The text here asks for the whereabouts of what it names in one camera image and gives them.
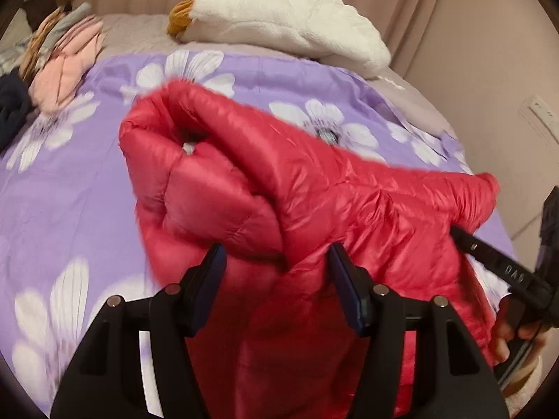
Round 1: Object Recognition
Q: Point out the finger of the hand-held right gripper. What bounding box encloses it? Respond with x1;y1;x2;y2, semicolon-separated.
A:
450;226;554;311

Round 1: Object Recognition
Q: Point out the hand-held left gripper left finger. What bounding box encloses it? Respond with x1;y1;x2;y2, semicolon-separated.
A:
50;243;228;419

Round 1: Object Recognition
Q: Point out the white goose plush toy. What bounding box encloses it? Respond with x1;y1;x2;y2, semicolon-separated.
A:
167;0;392;80

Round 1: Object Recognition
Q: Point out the person's right hand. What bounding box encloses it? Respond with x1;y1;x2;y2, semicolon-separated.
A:
489;292;552;378

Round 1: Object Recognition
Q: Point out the person's right forearm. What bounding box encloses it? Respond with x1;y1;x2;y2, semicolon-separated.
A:
500;355;549;417

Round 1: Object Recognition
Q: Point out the red hooded puffer jacket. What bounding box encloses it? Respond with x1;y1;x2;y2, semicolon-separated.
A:
118;79;502;419

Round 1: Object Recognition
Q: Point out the navy blue garment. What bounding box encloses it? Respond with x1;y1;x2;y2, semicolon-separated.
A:
0;70;33;153

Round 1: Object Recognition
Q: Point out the purple floral bed sheet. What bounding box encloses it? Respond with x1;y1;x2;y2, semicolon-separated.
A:
0;50;518;419

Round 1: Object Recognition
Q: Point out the pile of pink clothes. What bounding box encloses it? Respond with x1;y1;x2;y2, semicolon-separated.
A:
20;2;106;114

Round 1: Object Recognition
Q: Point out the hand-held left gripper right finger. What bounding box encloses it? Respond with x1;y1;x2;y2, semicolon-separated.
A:
328;243;509;419

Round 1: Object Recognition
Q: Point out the white wall socket strip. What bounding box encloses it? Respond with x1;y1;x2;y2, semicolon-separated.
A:
517;95;559;128

